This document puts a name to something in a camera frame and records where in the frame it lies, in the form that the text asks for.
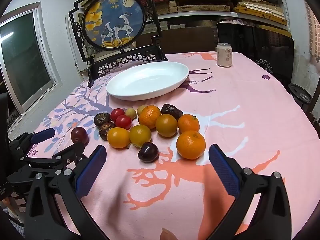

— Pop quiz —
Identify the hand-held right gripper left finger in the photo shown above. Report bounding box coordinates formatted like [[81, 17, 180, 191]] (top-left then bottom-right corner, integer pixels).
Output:
[[24, 145, 108, 240]]

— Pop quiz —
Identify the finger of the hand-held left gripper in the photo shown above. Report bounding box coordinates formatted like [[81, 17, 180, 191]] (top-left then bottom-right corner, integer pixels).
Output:
[[25, 144, 85, 178], [9, 127, 56, 160]]

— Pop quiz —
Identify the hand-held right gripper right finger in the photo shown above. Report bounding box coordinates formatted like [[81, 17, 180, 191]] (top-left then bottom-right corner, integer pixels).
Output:
[[200, 144, 292, 240]]

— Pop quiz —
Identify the red plum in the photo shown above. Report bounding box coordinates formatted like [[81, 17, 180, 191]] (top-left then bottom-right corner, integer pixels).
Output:
[[70, 127, 89, 146]]

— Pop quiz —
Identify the dark water chestnut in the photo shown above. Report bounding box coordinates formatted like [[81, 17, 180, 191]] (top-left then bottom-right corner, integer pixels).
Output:
[[99, 122, 116, 141], [161, 104, 184, 120], [94, 112, 111, 127]]

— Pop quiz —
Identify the large orange tangerine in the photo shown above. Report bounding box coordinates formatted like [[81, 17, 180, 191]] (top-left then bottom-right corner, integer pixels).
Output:
[[138, 105, 162, 130], [176, 130, 206, 160]]

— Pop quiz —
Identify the smooth yellow kumquat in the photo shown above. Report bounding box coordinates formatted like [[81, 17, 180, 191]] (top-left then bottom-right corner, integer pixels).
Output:
[[129, 124, 152, 147], [155, 114, 178, 138], [107, 127, 131, 149]]

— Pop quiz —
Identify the red cherry tomato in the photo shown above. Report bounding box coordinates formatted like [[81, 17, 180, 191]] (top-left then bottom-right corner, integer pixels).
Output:
[[115, 115, 132, 130], [110, 108, 125, 122]]

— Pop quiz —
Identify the dark cherry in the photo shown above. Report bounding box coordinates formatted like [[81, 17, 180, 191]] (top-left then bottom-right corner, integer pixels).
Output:
[[138, 142, 160, 163]]

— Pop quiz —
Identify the small orange tangerine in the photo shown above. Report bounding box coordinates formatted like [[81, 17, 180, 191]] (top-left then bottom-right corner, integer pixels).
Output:
[[177, 114, 200, 133]]

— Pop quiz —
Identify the white oval plate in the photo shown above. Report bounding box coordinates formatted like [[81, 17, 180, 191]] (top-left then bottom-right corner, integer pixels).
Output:
[[106, 61, 189, 101]]

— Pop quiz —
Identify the person's right hand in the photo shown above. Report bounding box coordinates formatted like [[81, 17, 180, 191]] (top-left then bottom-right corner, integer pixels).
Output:
[[160, 227, 179, 240]]

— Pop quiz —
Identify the white framed window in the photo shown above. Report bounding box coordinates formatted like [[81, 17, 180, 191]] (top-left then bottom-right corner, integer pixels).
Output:
[[0, 2, 63, 114]]

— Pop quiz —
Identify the pink printed tablecloth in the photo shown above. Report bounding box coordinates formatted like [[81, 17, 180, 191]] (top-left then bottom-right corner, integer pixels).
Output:
[[7, 51, 320, 240]]

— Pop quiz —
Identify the black round wheel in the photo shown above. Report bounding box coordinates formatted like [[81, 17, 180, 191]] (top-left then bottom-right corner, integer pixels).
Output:
[[287, 83, 312, 103]]

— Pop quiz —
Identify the beige beverage can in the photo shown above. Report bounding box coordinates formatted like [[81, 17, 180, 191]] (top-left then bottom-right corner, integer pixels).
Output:
[[216, 42, 234, 67]]

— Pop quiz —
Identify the black chair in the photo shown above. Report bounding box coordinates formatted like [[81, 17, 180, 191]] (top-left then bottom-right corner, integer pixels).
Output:
[[216, 22, 295, 85]]

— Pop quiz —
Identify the white metal shelf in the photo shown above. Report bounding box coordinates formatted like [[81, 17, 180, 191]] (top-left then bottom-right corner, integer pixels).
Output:
[[81, 0, 293, 38]]

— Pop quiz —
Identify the stack of yellow flat boxes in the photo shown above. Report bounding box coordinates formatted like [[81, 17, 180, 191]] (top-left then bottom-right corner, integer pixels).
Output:
[[234, 0, 292, 30]]

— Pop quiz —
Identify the grilled window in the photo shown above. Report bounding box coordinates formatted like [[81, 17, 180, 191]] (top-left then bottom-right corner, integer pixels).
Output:
[[304, 0, 320, 63]]

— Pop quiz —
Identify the round deer screen black frame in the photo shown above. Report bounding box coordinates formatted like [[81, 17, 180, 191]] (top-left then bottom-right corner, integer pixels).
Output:
[[69, 0, 168, 87]]

